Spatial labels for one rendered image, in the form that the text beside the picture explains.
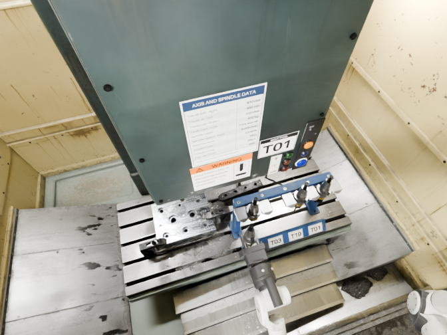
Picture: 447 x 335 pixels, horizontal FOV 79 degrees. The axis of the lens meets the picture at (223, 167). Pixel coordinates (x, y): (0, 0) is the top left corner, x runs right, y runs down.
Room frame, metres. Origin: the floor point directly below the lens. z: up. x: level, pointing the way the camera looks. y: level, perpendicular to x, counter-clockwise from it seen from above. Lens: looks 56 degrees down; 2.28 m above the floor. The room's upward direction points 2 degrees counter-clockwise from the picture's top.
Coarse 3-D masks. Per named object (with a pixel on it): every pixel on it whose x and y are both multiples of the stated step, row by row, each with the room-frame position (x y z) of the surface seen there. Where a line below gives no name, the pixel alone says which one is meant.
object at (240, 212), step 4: (236, 208) 0.49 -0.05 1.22; (240, 208) 0.49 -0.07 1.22; (244, 208) 0.49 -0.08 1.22; (236, 212) 0.48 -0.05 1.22; (240, 212) 0.48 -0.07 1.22; (244, 212) 0.47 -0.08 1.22; (236, 216) 0.46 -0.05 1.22; (240, 216) 0.46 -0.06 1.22; (244, 216) 0.46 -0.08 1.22; (248, 216) 0.46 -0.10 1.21; (240, 220) 0.44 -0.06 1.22; (244, 220) 0.44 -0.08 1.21
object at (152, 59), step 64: (64, 0) 0.32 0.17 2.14; (128, 0) 0.34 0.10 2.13; (192, 0) 0.36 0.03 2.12; (256, 0) 0.38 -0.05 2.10; (320, 0) 0.41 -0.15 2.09; (128, 64) 0.33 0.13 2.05; (192, 64) 0.36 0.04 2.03; (256, 64) 0.39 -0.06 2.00; (320, 64) 0.42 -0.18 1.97; (128, 128) 0.32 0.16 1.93; (192, 192) 0.34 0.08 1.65
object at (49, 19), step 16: (32, 0) 0.91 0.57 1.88; (48, 16) 0.91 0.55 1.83; (48, 32) 0.92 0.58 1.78; (64, 32) 0.92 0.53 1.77; (64, 48) 0.91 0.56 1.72; (80, 64) 0.92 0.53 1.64; (80, 80) 0.91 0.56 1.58; (96, 96) 0.92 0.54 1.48; (96, 112) 0.91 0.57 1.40; (112, 128) 0.92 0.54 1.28; (128, 160) 0.92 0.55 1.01; (144, 192) 0.90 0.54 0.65
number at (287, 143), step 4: (284, 140) 0.41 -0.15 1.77; (288, 140) 0.41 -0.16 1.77; (292, 140) 0.41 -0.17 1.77; (276, 144) 0.40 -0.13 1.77; (280, 144) 0.41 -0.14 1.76; (284, 144) 0.41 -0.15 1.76; (288, 144) 0.41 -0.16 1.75; (292, 144) 0.42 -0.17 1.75; (276, 148) 0.40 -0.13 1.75; (280, 148) 0.41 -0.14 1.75; (284, 148) 0.41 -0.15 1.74; (288, 148) 0.41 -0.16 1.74; (272, 152) 0.40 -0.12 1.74
